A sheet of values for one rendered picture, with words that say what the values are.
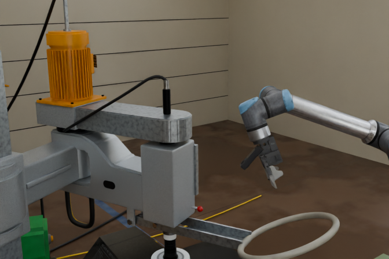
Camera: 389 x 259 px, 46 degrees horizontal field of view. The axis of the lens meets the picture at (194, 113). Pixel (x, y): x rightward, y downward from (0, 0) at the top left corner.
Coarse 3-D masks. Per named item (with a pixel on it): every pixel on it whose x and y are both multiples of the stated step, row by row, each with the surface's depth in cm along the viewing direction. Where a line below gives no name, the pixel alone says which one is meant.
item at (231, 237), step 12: (156, 228) 247; (168, 228) 242; (180, 228) 238; (192, 228) 245; (204, 228) 244; (216, 228) 240; (228, 228) 236; (240, 228) 234; (204, 240) 232; (216, 240) 228; (228, 240) 225; (240, 240) 221
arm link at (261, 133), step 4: (260, 128) 186; (264, 128) 186; (268, 128) 188; (248, 132) 188; (252, 132) 187; (256, 132) 186; (260, 132) 186; (264, 132) 186; (268, 132) 187; (248, 136) 190; (252, 136) 187; (256, 136) 186; (260, 136) 186; (264, 136) 186; (268, 136) 189; (252, 140) 188; (256, 140) 188
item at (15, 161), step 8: (16, 152) 221; (0, 160) 209; (8, 160) 212; (16, 160) 216; (0, 168) 206; (8, 168) 209; (16, 168) 216; (0, 176) 206; (24, 176) 221; (24, 184) 222; (24, 192) 222; (16, 224) 220; (24, 224) 224; (0, 232) 211; (8, 232) 213; (16, 232) 217; (24, 232) 225; (0, 240) 210; (8, 240) 213
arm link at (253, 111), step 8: (240, 104) 189; (248, 104) 186; (256, 104) 186; (240, 112) 189; (248, 112) 186; (256, 112) 186; (264, 112) 186; (248, 120) 186; (256, 120) 186; (264, 120) 187; (248, 128) 188; (256, 128) 186
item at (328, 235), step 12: (288, 216) 237; (300, 216) 233; (312, 216) 228; (324, 216) 221; (264, 228) 235; (336, 228) 200; (324, 240) 193; (240, 252) 211; (288, 252) 191; (300, 252) 190
